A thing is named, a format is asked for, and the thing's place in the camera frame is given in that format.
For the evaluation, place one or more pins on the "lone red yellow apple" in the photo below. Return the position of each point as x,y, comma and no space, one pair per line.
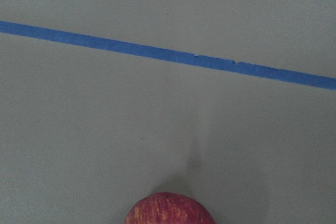
167,207

